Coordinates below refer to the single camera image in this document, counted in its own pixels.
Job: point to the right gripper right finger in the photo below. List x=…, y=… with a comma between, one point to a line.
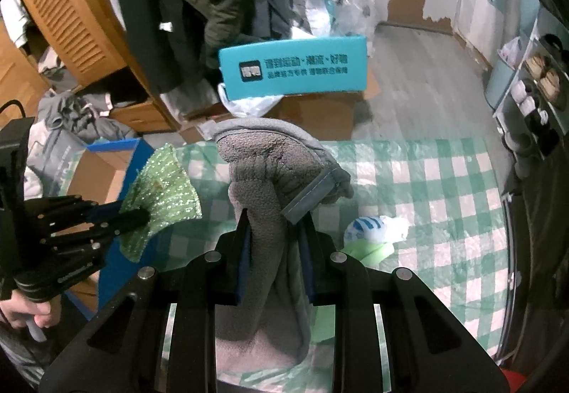
x=333, y=278

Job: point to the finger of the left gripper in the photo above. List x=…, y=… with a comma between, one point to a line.
x=91, y=210
x=105, y=231

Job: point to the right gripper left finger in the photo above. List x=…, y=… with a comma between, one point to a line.
x=215, y=278

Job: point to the green sparkly cloth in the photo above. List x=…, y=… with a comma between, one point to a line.
x=163, y=189

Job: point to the grey fleece garment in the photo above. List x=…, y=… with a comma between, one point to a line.
x=277, y=174

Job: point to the person's left hand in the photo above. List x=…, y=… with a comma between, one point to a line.
x=18, y=310

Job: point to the grey printed bag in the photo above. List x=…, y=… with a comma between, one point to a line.
x=53, y=155

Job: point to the white blue striped sock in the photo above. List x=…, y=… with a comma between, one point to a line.
x=377, y=230

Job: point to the grey clothes pile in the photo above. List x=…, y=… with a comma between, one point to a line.
x=74, y=114

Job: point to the green checkered tablecloth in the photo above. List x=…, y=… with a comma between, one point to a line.
x=456, y=243

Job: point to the brown cardboard box on floor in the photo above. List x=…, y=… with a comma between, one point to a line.
x=328, y=117

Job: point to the white plastic bag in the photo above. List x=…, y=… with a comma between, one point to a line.
x=247, y=107

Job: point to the teal shoe box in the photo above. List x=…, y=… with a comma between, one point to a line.
x=295, y=67

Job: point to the wooden louvered cabinet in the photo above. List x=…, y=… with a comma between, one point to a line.
x=92, y=45

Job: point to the grey shoe rack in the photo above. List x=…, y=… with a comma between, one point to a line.
x=534, y=107

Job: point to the light blue waste bin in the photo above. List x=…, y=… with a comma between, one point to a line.
x=498, y=82

